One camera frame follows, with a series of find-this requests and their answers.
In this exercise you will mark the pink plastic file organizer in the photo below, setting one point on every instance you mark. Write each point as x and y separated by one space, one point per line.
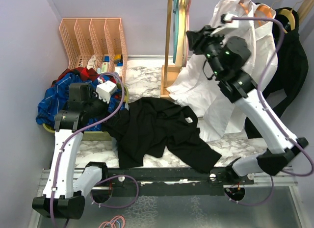
99 37

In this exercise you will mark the orange hanger right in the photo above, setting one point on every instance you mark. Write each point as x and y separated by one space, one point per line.
263 11

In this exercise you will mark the blue plaid shirt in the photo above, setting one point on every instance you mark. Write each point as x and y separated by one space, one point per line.
54 100

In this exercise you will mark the white shirt front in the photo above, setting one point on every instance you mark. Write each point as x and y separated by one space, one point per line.
217 115

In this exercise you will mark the white shirt behind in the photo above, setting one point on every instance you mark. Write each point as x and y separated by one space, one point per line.
261 44

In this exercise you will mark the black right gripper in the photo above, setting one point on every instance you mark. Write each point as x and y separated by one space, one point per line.
198 39

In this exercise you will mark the green laundry basket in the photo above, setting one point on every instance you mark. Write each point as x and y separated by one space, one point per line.
93 135

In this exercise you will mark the white shirt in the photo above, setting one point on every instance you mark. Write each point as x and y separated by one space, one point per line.
261 44
217 115

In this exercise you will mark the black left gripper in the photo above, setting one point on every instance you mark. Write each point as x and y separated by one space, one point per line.
106 107

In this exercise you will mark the grey cloth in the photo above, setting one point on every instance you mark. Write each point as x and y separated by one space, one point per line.
114 145

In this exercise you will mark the pink hanger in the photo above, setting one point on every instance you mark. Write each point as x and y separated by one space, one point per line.
187 23

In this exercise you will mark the black shirt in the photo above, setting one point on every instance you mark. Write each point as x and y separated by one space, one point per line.
291 71
151 125

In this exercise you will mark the white spiral notebook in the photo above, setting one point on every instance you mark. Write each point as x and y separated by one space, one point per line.
92 63

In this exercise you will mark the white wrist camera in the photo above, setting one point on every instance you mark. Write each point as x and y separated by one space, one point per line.
105 89
227 26

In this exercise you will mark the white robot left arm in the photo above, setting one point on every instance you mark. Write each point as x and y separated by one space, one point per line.
63 196

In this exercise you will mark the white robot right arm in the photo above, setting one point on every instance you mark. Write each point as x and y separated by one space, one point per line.
226 61

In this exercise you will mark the aluminium rail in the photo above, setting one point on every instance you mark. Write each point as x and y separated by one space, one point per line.
234 193

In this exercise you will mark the black base bar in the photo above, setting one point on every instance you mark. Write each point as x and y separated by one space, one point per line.
161 182

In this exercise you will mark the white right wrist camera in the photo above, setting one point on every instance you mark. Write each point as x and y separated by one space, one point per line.
227 26

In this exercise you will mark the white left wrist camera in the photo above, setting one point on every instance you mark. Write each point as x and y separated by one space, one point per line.
105 89

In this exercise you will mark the coloured rubber bands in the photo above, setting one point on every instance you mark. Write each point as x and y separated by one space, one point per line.
115 222

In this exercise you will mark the green white box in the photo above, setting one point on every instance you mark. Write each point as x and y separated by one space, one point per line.
104 67

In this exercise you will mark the hanging black shirt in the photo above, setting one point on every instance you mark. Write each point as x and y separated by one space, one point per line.
291 71

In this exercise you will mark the yellow grey stapler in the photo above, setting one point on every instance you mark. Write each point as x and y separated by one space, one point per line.
118 58

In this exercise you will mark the orange hanger left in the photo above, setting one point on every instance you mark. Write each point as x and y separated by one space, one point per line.
247 7

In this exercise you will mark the orange hanger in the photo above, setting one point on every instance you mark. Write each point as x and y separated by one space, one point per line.
263 11
247 7

